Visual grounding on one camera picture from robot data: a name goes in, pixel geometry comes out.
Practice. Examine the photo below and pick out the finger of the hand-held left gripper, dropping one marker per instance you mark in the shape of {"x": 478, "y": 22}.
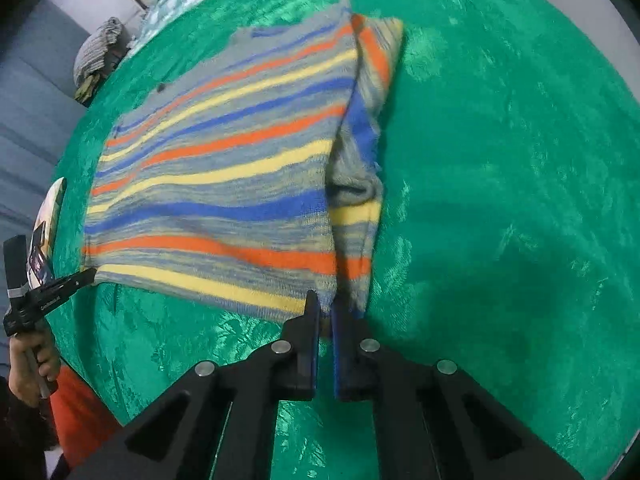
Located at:
{"x": 77, "y": 280}

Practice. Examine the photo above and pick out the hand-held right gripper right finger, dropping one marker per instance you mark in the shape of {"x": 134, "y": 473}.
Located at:
{"x": 340, "y": 350}

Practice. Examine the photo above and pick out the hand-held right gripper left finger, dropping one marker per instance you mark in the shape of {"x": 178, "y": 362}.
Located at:
{"x": 312, "y": 350}

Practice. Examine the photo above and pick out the striped knit sweater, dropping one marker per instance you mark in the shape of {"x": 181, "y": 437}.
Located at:
{"x": 225, "y": 170}

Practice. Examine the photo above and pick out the person's left forearm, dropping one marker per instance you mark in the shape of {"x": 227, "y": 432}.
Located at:
{"x": 15, "y": 425}

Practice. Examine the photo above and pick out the pile of grey striped clothes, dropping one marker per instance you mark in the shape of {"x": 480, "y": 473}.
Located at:
{"x": 97, "y": 45}

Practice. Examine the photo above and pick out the person's left hand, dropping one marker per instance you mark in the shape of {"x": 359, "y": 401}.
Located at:
{"x": 30, "y": 367}

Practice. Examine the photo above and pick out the beige patterned pillow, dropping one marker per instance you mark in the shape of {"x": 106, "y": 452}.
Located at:
{"x": 52, "y": 202}

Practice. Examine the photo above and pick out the orange fuzzy cloth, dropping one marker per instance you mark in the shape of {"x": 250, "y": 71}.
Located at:
{"x": 80, "y": 420}

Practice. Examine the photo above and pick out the green floral blanket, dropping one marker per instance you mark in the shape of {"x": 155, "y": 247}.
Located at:
{"x": 500, "y": 160}

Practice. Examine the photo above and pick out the green checked blanket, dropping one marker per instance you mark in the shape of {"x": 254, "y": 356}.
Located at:
{"x": 170, "y": 5}

